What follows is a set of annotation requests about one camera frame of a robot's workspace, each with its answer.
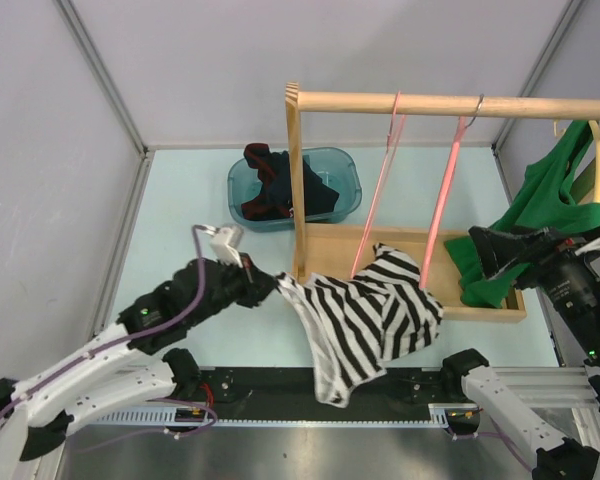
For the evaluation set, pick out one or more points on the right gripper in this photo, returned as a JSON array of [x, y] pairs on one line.
[[495, 249]]

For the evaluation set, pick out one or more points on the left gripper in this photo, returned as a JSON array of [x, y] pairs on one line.
[[255, 283]]

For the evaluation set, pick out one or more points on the green tank top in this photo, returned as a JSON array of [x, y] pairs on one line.
[[544, 200]]

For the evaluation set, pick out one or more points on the navy tank top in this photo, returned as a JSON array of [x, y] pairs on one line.
[[274, 200]]

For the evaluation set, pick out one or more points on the striped black white top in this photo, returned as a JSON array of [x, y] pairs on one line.
[[356, 327]]

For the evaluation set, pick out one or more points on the yellow hanger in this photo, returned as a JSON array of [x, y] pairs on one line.
[[586, 188]]

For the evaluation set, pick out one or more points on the thick pink hanger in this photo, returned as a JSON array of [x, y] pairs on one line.
[[463, 125]]

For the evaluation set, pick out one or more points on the thin pink wire hanger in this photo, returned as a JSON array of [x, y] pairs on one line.
[[394, 134]]

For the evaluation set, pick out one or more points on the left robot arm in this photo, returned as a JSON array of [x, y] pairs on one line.
[[136, 358]]

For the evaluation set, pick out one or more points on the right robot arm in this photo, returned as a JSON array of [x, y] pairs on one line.
[[549, 453]]

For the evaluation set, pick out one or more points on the wooden clothes rack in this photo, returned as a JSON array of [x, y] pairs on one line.
[[330, 249]]

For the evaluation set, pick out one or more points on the teal plastic basin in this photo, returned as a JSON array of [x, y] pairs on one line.
[[333, 165]]

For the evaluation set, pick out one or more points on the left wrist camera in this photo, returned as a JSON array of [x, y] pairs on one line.
[[224, 242]]

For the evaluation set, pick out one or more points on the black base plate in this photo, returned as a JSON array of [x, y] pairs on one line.
[[285, 396]]

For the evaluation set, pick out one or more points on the white cable duct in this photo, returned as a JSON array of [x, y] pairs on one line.
[[182, 417]]

